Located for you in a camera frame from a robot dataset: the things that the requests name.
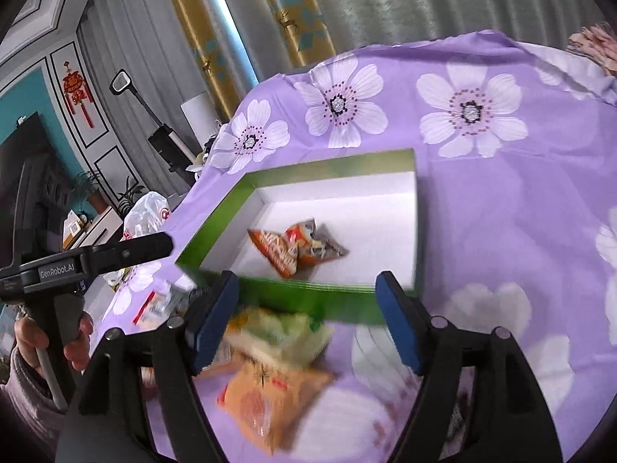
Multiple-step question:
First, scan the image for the red edged snack packet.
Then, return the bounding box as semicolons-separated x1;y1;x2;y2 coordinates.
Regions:
133;282;192;329

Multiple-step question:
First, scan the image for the green yellow snack bag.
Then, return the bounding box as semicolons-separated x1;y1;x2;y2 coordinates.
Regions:
224;307;334;369

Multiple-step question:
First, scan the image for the orange snack bag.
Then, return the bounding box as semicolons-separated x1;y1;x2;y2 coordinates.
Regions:
216;361;334;455

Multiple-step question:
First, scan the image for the person's left hand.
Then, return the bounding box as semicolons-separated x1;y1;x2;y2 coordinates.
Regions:
13;309;95;373

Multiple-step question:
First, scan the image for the white tv cabinet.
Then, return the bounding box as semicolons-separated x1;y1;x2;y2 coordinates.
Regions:
63;206;123;250

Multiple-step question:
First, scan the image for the white plastic shopping bag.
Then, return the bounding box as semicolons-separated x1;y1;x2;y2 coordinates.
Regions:
122;191;170;239

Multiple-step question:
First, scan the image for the potted plant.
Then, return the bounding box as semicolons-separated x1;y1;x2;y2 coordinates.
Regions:
71;171;109;214

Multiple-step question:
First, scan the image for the black television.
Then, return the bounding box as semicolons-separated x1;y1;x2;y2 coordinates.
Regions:
0;113;73;269

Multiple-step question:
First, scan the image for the black upright vacuum cleaner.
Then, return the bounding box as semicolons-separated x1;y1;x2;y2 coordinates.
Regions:
109;69;196;186

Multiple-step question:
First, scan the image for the orange triangular snack packet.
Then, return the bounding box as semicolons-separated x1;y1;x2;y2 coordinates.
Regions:
247;220;317;279

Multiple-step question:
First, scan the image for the grey triangular snack packet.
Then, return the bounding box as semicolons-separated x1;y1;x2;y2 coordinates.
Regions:
308;225;348;262

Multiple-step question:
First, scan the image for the green cardboard box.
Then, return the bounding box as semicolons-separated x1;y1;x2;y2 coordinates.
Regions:
176;149;419;325

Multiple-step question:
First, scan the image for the red chinese knot ornament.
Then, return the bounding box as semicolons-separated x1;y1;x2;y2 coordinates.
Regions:
62;61;94;128

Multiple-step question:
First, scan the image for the purple floral tablecloth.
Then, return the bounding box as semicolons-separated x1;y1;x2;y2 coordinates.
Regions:
89;29;617;463

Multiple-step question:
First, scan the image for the grey curtain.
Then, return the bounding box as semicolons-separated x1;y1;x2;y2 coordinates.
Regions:
76;0;615;193

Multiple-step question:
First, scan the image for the gold patterned curtain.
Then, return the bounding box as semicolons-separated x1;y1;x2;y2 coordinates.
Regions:
172;0;336;118

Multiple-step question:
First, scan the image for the folded pink clothes pile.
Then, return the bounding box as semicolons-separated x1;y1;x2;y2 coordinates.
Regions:
567;22;617;76

